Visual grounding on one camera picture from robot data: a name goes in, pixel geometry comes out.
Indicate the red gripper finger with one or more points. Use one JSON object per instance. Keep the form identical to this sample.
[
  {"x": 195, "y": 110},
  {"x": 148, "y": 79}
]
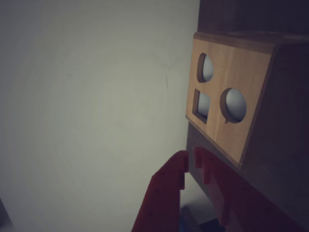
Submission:
[
  {"x": 241, "y": 200},
  {"x": 164, "y": 193}
]

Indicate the wooden shape sorter box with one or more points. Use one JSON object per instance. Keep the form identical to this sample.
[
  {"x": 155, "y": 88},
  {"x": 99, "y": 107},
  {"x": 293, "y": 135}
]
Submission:
[{"x": 236, "y": 72}]

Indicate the blue clamp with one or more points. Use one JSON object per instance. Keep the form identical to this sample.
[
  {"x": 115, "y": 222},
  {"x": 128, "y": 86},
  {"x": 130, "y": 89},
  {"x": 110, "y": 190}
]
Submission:
[{"x": 190, "y": 217}]

